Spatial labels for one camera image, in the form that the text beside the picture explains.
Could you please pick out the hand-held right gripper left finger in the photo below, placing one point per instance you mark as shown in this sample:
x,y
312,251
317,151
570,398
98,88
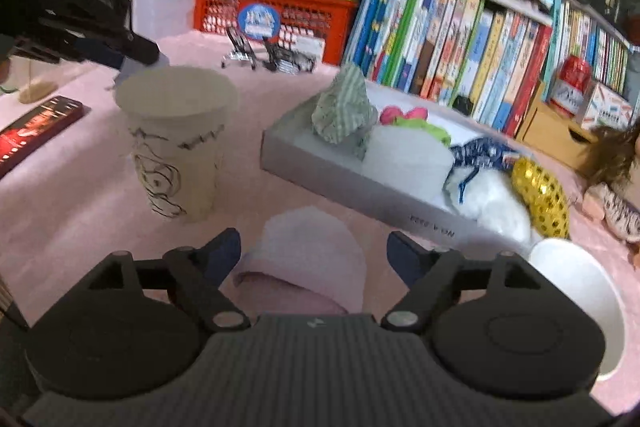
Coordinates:
x,y
224,253

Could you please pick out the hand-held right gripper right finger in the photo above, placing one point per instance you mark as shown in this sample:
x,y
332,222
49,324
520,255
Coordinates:
x,y
406,257

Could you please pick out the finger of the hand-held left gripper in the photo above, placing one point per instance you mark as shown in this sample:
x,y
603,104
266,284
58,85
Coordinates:
x,y
137,48

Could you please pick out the pink cloth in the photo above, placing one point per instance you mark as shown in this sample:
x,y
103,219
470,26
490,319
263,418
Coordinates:
x,y
310,257

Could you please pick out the grey cardboard box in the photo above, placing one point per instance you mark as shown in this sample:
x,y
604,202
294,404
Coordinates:
x,y
350,187

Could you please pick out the white cloth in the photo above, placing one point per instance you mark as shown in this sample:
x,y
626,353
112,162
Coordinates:
x,y
405,159

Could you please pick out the blue patterned cloth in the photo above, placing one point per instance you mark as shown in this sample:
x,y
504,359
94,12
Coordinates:
x,y
480,157

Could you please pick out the pink and green soft toy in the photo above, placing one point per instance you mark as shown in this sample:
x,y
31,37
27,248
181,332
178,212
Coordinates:
x,y
410,119

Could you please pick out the gold dotted soft ball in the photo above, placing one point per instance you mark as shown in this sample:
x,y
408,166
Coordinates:
x,y
542,197

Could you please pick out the green checked cloth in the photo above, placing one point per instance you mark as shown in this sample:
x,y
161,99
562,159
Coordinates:
x,y
345,107

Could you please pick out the paper cup with black drawing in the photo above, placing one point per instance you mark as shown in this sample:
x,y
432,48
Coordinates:
x,y
175,147

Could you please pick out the white rolled sock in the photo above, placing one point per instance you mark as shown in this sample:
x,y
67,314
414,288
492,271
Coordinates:
x,y
497,204

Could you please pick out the dark red flat box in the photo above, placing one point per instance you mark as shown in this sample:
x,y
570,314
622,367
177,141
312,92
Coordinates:
x,y
37,132

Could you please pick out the pink tablecloth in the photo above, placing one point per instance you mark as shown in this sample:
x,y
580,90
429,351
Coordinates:
x,y
75,217

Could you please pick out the red plastic crate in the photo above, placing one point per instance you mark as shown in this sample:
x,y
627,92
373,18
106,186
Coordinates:
x,y
300,22

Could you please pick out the white bowl right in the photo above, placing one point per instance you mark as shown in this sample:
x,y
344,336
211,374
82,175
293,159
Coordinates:
x,y
585,297

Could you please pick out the wooden drawer box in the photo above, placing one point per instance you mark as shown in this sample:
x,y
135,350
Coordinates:
x,y
555,132

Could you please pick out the row of children's books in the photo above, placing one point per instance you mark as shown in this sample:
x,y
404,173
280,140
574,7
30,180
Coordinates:
x,y
450,42

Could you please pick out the brown haired doll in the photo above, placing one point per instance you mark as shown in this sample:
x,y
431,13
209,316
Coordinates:
x,y
617,172

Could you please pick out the red drink can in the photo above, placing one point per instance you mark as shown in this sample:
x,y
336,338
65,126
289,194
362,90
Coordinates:
x,y
575,82

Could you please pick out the small white printed box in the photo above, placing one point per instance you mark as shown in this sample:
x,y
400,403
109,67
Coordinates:
x,y
606,107

